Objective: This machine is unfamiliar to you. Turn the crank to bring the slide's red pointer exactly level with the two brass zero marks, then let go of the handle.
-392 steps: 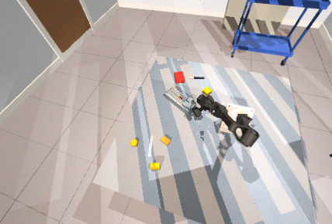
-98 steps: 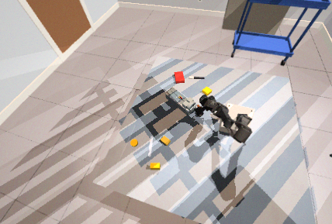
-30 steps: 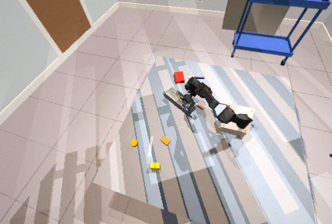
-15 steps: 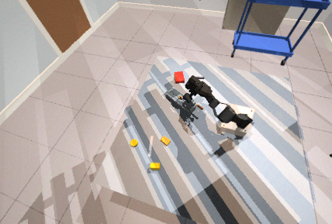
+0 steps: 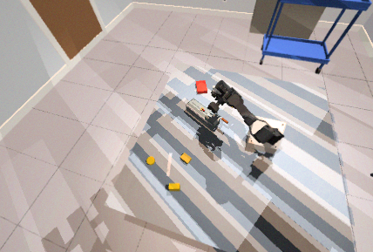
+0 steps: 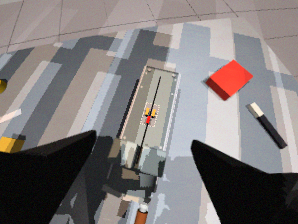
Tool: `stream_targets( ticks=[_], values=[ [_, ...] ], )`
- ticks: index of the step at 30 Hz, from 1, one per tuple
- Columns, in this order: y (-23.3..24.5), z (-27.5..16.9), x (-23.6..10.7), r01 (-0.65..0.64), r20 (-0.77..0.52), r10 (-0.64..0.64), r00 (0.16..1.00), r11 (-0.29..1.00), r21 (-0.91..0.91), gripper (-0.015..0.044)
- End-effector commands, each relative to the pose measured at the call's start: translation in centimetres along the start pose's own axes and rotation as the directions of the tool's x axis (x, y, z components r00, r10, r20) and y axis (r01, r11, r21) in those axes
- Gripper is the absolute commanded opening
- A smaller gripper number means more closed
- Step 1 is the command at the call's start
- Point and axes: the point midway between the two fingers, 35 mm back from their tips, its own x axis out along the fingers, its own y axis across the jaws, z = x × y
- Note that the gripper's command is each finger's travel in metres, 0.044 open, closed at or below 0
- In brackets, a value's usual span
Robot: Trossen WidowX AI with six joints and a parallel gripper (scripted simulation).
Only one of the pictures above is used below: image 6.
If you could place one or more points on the yellow rectangular block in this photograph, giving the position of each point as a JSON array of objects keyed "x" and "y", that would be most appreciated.
[{"x": 11, "y": 145}]

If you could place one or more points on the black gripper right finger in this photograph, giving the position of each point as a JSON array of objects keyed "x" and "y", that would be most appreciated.
[{"x": 240, "y": 193}]

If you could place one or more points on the red rectangular block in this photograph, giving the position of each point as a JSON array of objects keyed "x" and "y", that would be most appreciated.
[{"x": 229, "y": 79}]

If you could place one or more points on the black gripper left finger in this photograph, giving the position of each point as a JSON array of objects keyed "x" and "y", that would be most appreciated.
[{"x": 33, "y": 182}]

